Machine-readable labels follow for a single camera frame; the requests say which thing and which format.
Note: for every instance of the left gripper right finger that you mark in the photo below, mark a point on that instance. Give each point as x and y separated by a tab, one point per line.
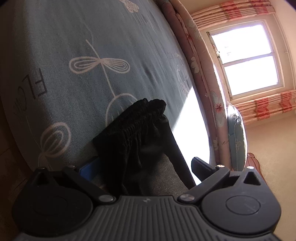
201	169

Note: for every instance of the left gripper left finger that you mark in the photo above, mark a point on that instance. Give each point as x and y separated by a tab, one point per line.
88	170

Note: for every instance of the black track pants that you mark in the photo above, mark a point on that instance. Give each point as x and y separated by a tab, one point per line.
138	155

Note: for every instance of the blue floral pillow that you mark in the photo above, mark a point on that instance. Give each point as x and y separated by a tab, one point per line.
237	138

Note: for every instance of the wooden headboard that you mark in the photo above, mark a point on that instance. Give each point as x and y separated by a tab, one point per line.
252	161

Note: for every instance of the blue floral bed sheet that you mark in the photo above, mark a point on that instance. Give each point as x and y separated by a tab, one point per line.
69	68

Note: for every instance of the pink floral quilt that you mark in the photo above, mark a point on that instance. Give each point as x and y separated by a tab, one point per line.
206	81

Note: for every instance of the window with white frame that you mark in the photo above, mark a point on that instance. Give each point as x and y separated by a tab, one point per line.
252	57

